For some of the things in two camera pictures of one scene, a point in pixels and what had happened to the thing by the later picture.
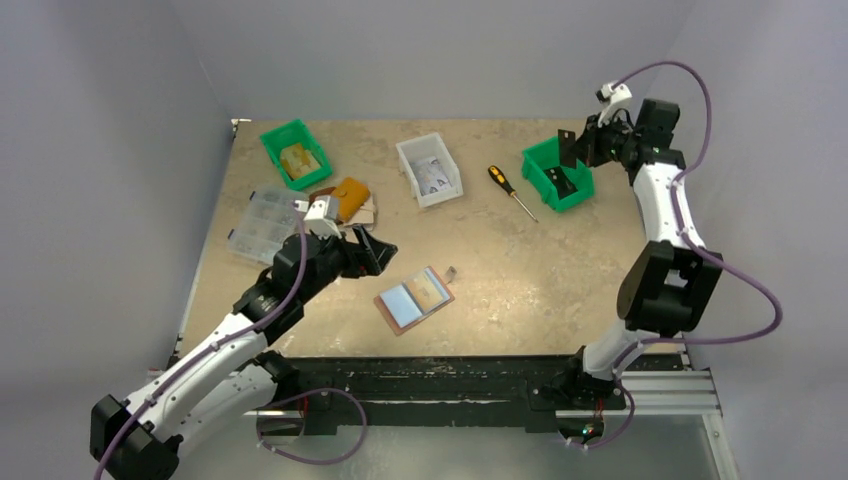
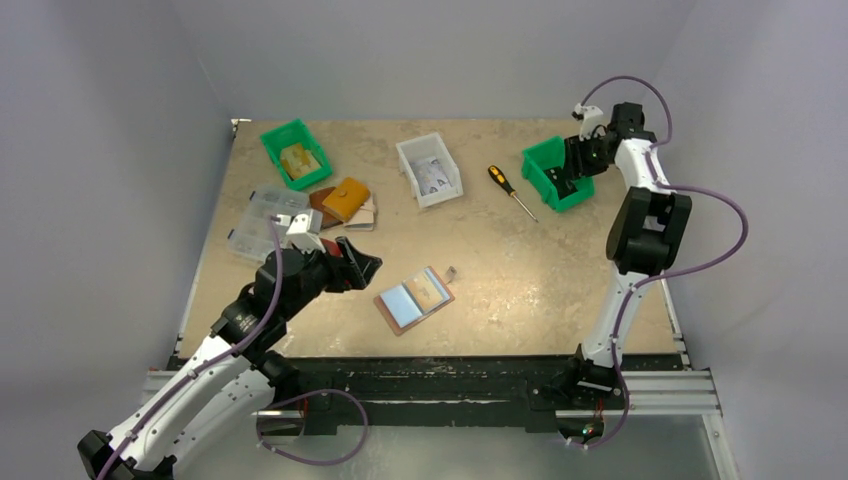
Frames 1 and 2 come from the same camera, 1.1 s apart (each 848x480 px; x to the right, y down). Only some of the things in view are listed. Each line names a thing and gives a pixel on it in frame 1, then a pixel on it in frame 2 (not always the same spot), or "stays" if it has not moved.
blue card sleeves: x=415 y=297 stays
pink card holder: x=412 y=300 stays
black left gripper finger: x=369 y=248 -> x=347 y=251
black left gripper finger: x=382 y=254 -> x=364 y=267
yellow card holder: x=350 y=194 stays
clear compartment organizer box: x=265 y=221 stays
